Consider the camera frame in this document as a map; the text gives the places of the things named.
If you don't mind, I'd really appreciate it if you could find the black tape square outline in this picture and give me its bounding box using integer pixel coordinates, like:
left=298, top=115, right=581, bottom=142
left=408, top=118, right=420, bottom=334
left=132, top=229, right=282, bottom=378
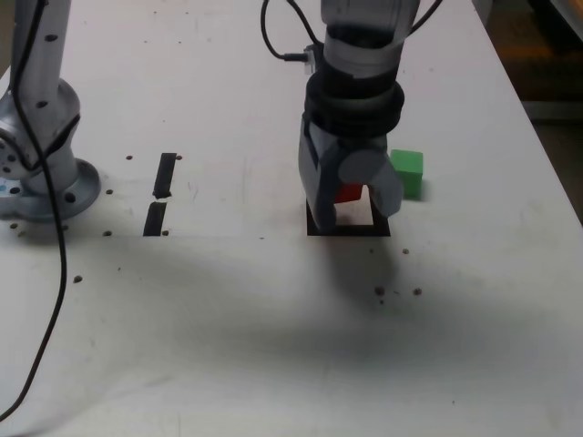
left=305, top=195, right=393, bottom=239

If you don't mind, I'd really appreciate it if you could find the long black cable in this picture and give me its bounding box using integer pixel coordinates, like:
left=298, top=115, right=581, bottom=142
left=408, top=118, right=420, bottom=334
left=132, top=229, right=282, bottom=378
left=0, top=0, right=69, bottom=420

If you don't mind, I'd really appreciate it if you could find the thin black camera cable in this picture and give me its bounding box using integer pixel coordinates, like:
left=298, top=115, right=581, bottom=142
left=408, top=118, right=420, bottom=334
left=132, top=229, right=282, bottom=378
left=260, top=0, right=321, bottom=63

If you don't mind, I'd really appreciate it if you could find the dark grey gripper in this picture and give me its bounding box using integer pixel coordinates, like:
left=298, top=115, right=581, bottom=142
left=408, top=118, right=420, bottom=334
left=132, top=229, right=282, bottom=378
left=297, top=118, right=405, bottom=234

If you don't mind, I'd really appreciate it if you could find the black tape strip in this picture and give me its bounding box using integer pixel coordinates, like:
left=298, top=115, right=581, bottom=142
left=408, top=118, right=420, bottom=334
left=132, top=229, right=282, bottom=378
left=142, top=152, right=178, bottom=238

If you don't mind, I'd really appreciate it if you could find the red cube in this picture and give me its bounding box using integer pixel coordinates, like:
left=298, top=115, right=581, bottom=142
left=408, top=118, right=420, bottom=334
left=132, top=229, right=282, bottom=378
left=334, top=182, right=364, bottom=204

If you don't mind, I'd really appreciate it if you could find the green cube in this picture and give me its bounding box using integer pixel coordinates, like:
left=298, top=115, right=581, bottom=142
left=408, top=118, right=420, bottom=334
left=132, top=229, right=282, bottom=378
left=389, top=148, right=424, bottom=200

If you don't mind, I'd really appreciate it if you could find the small white wrist camera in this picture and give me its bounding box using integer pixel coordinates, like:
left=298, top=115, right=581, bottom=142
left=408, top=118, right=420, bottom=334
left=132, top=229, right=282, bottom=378
left=302, top=43, right=327, bottom=76

